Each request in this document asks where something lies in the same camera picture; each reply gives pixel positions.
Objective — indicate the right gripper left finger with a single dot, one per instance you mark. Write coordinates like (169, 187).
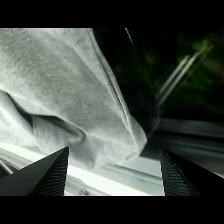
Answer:
(46, 176)

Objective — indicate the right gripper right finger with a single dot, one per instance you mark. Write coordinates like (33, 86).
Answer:
(186, 176)

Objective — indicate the grey T-shirt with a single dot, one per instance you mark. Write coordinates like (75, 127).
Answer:
(66, 90)

